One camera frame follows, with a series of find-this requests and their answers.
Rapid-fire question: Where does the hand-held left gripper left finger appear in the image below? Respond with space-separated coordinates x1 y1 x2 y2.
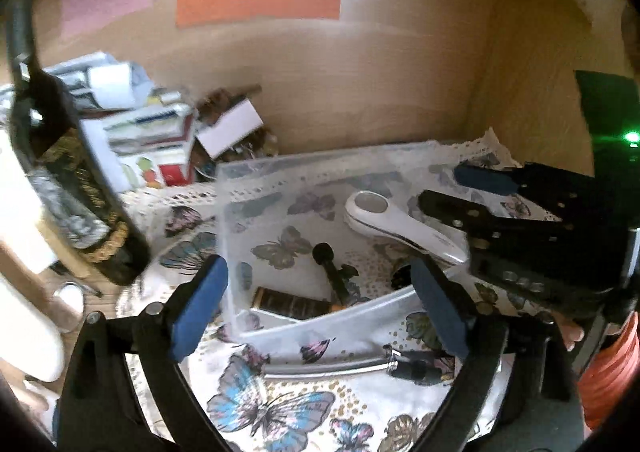
57 254 231 452

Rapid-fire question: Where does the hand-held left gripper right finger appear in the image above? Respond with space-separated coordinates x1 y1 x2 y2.
409 258 585 452

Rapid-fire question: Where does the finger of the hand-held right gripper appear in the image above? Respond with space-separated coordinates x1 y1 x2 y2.
417 189 563 263
454 162 623 233

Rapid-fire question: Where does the white handheld magnifier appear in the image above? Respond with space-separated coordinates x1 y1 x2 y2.
344 191 471 265

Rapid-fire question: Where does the clear plastic container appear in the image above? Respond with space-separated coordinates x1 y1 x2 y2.
215 141 482 347

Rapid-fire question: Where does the person's right forearm orange sleeve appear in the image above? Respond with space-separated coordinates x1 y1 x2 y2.
577 311 640 433

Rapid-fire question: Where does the person's right hand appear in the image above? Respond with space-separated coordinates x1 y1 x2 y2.
557 318 587 353

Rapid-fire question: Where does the dark brown tube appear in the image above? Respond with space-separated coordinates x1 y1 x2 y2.
250 287 342 321

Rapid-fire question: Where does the black knobbed tool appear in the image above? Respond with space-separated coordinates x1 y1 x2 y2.
312 243 362 309

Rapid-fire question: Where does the silver rod with black tip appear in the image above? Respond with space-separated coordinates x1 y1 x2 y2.
262 346 454 386

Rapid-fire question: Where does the small round metal lid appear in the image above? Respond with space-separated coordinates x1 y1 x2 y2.
54 281 87 319

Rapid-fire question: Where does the butterfly print tablecloth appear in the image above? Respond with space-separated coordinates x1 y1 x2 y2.
117 128 568 452

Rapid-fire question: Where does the dark wine bottle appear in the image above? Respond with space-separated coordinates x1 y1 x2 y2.
4 0 152 285

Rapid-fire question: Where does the white rounded furniture part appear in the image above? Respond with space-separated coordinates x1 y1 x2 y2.
0 132 67 383

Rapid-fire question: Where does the white card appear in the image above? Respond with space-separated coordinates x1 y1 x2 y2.
196 98 264 159

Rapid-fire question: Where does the pile of paper boxes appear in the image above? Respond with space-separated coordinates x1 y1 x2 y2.
0 49 197 193

